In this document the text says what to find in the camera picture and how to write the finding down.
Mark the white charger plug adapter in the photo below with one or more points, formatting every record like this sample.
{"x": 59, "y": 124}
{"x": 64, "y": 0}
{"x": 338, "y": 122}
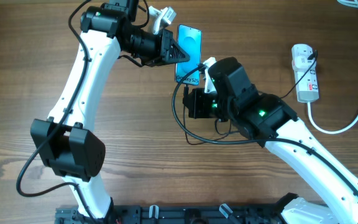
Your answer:
{"x": 303, "y": 62}

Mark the white power strip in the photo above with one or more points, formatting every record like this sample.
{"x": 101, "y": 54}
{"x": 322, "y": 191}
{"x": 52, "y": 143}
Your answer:
{"x": 306, "y": 83}

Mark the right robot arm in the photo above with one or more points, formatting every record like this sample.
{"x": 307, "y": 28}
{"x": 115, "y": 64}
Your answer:
{"x": 267, "y": 120}

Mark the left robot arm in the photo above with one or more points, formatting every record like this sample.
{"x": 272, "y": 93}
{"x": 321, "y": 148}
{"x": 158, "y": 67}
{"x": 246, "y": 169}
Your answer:
{"x": 65, "y": 141}

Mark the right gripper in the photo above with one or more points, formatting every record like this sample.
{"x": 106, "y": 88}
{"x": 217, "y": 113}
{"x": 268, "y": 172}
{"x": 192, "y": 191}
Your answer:
{"x": 196, "y": 108}

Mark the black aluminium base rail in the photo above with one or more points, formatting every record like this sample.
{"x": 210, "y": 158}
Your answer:
{"x": 134, "y": 214}

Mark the blue screen Galaxy smartphone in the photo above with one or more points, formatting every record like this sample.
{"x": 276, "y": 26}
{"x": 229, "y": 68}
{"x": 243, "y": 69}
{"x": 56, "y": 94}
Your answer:
{"x": 189, "y": 39}

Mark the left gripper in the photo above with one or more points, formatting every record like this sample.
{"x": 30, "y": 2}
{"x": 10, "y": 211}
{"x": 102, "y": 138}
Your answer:
{"x": 166, "y": 43}

